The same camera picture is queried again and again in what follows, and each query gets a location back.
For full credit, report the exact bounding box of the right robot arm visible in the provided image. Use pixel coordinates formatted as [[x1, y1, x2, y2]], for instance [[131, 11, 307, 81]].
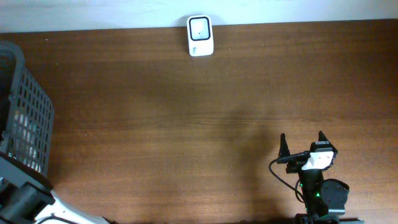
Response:
[[269, 131, 364, 224]]

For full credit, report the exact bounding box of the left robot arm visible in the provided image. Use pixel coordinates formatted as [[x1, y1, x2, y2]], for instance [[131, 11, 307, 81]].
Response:
[[1, 152, 112, 224]]

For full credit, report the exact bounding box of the grey plastic mesh basket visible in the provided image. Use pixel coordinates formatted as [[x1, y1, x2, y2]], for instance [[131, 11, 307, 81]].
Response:
[[1, 40, 55, 177]]

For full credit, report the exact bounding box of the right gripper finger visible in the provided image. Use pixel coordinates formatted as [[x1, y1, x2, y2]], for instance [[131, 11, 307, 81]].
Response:
[[318, 131, 328, 142], [278, 133, 290, 159]]

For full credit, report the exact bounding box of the right black camera cable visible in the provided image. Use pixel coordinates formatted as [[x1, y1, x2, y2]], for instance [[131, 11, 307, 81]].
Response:
[[268, 151, 312, 203]]

